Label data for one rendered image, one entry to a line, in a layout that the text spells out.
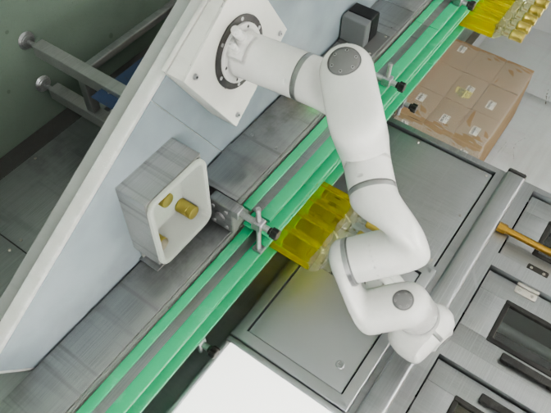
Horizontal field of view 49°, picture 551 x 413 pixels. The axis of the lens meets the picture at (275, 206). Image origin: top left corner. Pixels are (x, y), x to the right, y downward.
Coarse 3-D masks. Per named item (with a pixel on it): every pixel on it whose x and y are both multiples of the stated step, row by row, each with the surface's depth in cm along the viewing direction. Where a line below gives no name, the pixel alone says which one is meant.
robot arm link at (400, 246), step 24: (360, 192) 101; (384, 192) 100; (384, 216) 99; (408, 216) 99; (360, 240) 104; (384, 240) 102; (408, 240) 99; (360, 264) 103; (384, 264) 102; (408, 264) 101
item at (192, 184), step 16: (192, 176) 132; (176, 192) 137; (192, 192) 137; (208, 192) 134; (160, 208) 135; (208, 208) 139; (160, 224) 138; (176, 224) 140; (192, 224) 140; (160, 240) 127; (176, 240) 137; (160, 256) 130
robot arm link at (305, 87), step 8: (304, 56) 113; (312, 56) 113; (304, 64) 112; (312, 64) 112; (320, 64) 112; (296, 72) 112; (304, 72) 112; (312, 72) 112; (296, 80) 112; (304, 80) 112; (312, 80) 112; (296, 88) 113; (304, 88) 112; (312, 88) 112; (320, 88) 112; (296, 96) 114; (304, 96) 113; (312, 96) 113; (320, 96) 113; (312, 104) 114; (320, 104) 113
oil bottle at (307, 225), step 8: (296, 216) 154; (304, 216) 154; (288, 224) 153; (296, 224) 153; (304, 224) 153; (312, 224) 153; (320, 224) 153; (304, 232) 152; (312, 232) 151; (320, 232) 151; (328, 232) 151; (336, 232) 152; (320, 240) 150; (328, 240) 150; (328, 248) 150
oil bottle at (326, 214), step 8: (312, 200) 157; (320, 200) 157; (304, 208) 156; (312, 208) 156; (320, 208) 156; (328, 208) 156; (312, 216) 155; (320, 216) 154; (328, 216) 154; (336, 216) 154; (344, 216) 154; (328, 224) 153; (336, 224) 153; (344, 224) 153; (344, 232) 153
